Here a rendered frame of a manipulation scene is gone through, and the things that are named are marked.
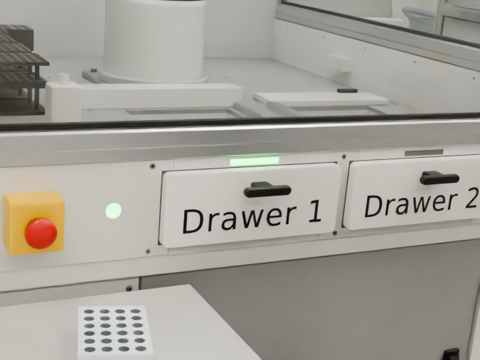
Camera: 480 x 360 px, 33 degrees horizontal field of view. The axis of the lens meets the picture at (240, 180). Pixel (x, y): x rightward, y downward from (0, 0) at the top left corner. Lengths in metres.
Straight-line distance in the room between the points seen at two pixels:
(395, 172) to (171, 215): 0.38
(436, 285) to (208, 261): 0.47
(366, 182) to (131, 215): 0.38
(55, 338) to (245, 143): 0.39
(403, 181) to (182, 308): 0.44
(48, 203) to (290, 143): 0.38
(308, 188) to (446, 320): 0.45
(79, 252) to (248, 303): 0.31
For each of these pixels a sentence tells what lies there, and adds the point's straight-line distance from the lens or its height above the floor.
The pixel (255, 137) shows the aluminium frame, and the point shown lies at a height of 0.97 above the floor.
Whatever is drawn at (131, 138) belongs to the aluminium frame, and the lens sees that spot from 1.13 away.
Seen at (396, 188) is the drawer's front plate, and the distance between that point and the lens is 1.35.
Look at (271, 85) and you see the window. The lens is 1.22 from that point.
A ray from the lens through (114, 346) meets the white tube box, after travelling 0.96.
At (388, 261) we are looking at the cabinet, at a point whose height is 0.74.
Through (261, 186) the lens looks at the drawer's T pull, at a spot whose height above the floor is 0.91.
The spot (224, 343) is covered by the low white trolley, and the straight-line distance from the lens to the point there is 1.06.
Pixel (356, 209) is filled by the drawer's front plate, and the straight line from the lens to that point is 1.32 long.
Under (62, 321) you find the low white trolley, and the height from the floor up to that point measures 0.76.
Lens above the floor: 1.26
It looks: 17 degrees down
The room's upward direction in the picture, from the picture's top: 5 degrees clockwise
